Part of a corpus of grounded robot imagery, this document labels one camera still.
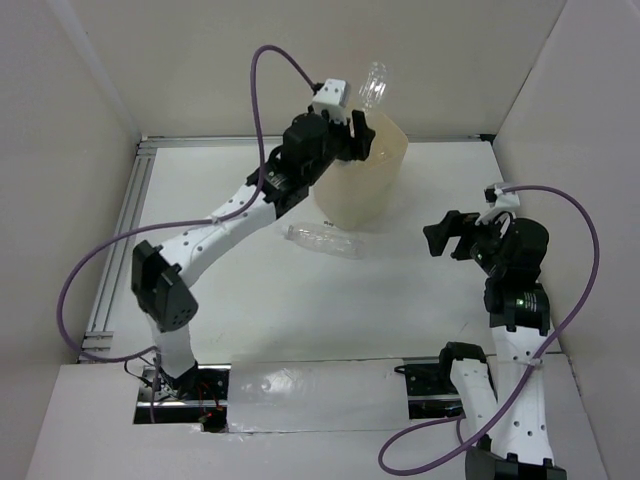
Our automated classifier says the long clear plastic bottle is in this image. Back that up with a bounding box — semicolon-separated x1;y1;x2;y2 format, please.
357;61;390;113

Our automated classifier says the beige plastic bin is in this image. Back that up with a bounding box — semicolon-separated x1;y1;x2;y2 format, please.
313;111;409;230

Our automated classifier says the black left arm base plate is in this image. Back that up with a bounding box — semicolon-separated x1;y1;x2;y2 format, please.
136;364;231;407

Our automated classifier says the aluminium frame rail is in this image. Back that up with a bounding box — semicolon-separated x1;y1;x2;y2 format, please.
87;137;501;364

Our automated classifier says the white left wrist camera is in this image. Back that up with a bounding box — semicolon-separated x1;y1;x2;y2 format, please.
311;78;350;125

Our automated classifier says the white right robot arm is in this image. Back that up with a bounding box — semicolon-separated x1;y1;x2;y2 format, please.
424;210;567;479

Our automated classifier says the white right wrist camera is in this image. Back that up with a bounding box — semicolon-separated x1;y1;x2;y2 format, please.
475;183;520;225

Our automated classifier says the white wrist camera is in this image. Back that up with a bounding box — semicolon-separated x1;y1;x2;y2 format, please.
311;78;350;125
475;183;520;225

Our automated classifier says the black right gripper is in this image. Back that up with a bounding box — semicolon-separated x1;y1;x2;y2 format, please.
423;207;509;276

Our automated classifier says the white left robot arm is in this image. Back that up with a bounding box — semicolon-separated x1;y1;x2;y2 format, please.
131;110;408;399

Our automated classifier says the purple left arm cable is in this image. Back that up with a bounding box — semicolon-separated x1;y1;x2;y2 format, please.
55;44;326;426

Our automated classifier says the clear plastic bottle white cap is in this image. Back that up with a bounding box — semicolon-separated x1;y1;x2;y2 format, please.
282;222;365;260

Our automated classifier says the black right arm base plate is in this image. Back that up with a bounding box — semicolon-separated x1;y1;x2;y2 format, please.
394;359;460;404

